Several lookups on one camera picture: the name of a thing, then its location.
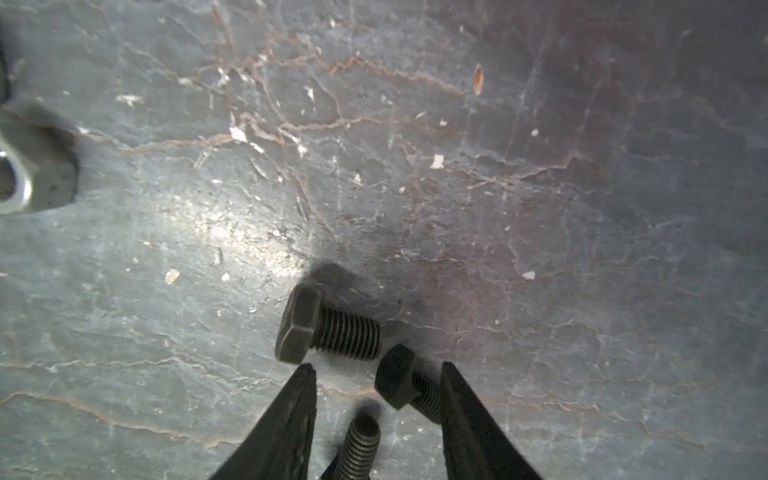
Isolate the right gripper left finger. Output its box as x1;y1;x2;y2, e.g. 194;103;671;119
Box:
212;363;317;480

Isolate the black bolt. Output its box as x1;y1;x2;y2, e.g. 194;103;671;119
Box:
321;413;381;480
374;344;442;425
274;283;382;365

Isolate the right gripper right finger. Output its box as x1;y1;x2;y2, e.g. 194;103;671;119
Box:
440;362;541;480

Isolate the silver nut right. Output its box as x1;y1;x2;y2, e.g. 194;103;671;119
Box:
1;106;80;216

